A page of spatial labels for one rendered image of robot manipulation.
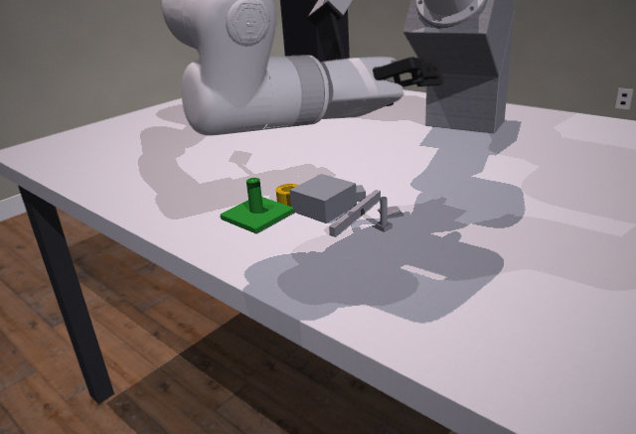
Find green peg on square base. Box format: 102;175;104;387
221;178;294;233

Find gold round nut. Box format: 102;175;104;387
276;184;298;207

